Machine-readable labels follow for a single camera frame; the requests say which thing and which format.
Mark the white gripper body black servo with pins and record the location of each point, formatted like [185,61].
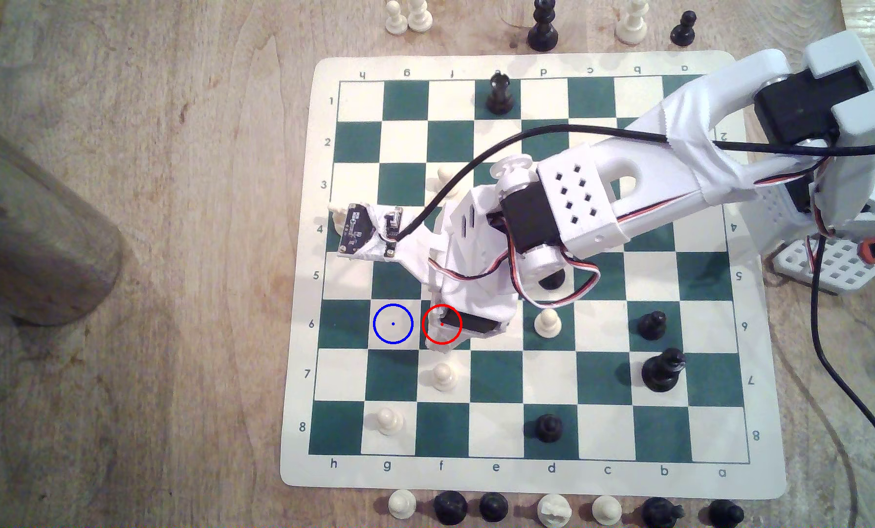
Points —
[471,324]

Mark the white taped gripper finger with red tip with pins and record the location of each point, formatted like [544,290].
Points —
[437,326]

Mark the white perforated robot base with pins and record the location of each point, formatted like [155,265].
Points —
[841,264]

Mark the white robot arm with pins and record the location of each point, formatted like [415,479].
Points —
[591,191]

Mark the white chess pawn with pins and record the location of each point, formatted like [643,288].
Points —
[402,504]
[445,378]
[390,422]
[549,324]
[606,510]
[396,20]
[446,174]

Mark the black chess pawn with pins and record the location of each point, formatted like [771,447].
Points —
[652,326]
[493,507]
[683,31]
[553,281]
[549,429]

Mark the green white chess mat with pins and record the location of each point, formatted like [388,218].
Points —
[349,411]

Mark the white chess rook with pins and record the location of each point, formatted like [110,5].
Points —
[337,213]

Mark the black chess rook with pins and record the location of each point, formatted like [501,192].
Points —
[450,508]

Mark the black chess bishop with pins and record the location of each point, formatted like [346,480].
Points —
[500,95]

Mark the black chess king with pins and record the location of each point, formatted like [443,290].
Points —
[661,370]

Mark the white chess knight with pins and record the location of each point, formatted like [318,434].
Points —
[554,512]

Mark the black chess queen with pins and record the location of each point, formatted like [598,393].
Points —
[542,29]

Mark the black chess knight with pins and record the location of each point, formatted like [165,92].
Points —
[661,513]

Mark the small camera board white bracket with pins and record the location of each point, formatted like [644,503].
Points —
[360,231]

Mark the brown wooden post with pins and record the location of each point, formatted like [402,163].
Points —
[34,242]

